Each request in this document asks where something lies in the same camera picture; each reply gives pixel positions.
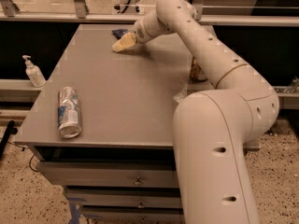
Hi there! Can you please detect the white pump dispenser bottle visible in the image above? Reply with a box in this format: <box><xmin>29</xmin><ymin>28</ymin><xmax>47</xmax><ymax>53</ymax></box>
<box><xmin>22</xmin><ymin>55</ymin><xmax>46</xmax><ymax>87</ymax></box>

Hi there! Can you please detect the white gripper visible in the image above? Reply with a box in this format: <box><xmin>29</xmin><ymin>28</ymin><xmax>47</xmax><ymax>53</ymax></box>
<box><xmin>112</xmin><ymin>10</ymin><xmax>163</xmax><ymax>52</ymax></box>

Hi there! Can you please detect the middle grey drawer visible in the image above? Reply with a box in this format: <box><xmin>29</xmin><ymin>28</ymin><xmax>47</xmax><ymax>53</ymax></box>
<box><xmin>64</xmin><ymin>188</ymin><xmax>181</xmax><ymax>209</ymax></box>

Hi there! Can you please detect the gold soda can upright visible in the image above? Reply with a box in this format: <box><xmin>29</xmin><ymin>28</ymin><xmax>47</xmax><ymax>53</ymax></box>
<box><xmin>190</xmin><ymin>58</ymin><xmax>207</xmax><ymax>82</ymax></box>

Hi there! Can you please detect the grey drawer cabinet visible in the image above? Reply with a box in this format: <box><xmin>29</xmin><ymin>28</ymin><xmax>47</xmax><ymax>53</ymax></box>
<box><xmin>13</xmin><ymin>23</ymin><xmax>262</xmax><ymax>224</ymax></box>

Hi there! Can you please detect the grey drawer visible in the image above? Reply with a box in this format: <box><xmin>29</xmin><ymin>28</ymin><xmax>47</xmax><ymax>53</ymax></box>
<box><xmin>64</xmin><ymin>188</ymin><xmax>181</xmax><ymax>209</ymax></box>
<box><xmin>81</xmin><ymin>206</ymin><xmax>184</xmax><ymax>224</ymax></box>
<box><xmin>36</xmin><ymin>161</ymin><xmax>178</xmax><ymax>188</ymax></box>

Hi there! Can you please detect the dark blue rxbar wrapper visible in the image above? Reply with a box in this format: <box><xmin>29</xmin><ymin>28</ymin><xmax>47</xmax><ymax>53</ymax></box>
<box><xmin>112</xmin><ymin>29</ymin><xmax>128</xmax><ymax>39</ymax></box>

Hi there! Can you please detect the silver blue can lying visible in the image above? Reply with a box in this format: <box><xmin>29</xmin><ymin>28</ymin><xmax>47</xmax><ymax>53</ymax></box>
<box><xmin>58</xmin><ymin>87</ymin><xmax>82</xmax><ymax>139</ymax></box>

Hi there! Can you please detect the metal railing frame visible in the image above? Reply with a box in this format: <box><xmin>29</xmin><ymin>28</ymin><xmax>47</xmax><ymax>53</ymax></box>
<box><xmin>0</xmin><ymin>0</ymin><xmax>299</xmax><ymax>26</ymax></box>

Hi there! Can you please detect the top grey drawer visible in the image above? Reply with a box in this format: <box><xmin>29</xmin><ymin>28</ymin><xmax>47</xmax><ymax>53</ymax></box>
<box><xmin>36</xmin><ymin>161</ymin><xmax>178</xmax><ymax>188</ymax></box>

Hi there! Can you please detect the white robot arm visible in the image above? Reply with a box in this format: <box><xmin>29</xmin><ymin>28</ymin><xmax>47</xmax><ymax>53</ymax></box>
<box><xmin>113</xmin><ymin>0</ymin><xmax>279</xmax><ymax>224</ymax></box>

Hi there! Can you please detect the bottom grey drawer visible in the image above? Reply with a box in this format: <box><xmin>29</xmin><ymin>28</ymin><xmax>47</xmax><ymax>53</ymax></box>
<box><xmin>81</xmin><ymin>206</ymin><xmax>184</xmax><ymax>224</ymax></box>

